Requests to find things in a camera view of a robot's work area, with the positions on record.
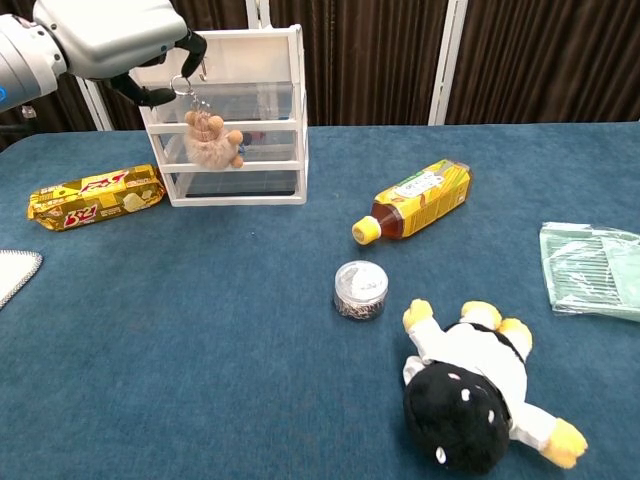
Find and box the black white yellow plush doll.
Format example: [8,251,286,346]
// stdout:
[402,298,590,475]

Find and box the white plastic drawer unit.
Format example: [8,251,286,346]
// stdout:
[128,23,309,208]

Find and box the gold biscuit package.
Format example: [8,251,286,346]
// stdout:
[26,164,168,232]

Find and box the dark brown curtain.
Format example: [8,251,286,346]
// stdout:
[0,0,640,151]

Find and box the beige plush bear keychain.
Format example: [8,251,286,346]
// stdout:
[169,74,245,170]

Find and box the clear round jar of clips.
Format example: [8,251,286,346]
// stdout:
[333,260,390,322]

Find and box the blue table cloth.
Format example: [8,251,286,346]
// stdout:
[0,119,640,480]

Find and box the yellow label tea bottle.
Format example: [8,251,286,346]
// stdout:
[351,158,473,246]

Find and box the white frame post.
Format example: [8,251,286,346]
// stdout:
[243,0,275,30]
[428,0,469,126]
[79,77,119,132]

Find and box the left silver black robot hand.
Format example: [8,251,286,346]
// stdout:
[32,0,208,107]

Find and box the white cloth with stitched edge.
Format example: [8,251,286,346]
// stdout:
[0,249,44,311]

